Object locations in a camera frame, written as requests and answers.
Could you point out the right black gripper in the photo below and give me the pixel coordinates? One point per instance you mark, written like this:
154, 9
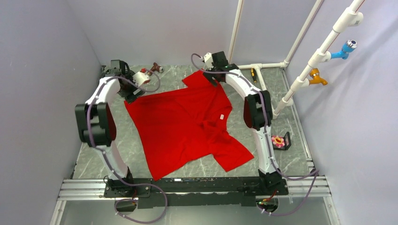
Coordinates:
210, 75

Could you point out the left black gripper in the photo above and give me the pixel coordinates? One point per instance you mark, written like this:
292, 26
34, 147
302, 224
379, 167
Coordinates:
130, 97

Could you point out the red t-shirt garment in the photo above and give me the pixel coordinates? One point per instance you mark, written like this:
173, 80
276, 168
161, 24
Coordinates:
180, 126

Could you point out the pink flower plush brooch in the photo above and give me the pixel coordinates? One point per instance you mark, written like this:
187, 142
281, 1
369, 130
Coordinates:
278, 142

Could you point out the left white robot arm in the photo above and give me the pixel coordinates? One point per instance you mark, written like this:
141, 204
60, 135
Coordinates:
96, 125

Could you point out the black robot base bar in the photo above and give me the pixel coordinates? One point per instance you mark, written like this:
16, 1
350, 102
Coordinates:
243, 191

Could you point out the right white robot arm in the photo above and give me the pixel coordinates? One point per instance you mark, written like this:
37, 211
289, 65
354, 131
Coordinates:
257, 115

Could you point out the brown pipe fitting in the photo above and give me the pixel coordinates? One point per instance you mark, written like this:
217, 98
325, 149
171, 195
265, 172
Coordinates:
157, 68

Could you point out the yellow black screwdriver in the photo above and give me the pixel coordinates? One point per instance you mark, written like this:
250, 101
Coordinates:
254, 75

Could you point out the orange pipe tap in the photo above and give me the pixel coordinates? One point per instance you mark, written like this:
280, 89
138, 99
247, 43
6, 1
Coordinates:
316, 78

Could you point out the blue pipe tap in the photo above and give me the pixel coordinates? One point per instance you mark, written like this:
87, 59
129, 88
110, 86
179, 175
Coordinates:
348, 47

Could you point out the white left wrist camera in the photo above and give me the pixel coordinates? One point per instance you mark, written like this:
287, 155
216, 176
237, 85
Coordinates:
141, 77

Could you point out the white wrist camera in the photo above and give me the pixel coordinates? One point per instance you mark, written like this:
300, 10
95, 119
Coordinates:
141, 77
207, 59

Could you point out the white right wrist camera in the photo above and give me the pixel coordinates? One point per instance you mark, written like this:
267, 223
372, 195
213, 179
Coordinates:
207, 59

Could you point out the small black square frame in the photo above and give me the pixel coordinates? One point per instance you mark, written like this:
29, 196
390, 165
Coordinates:
287, 138

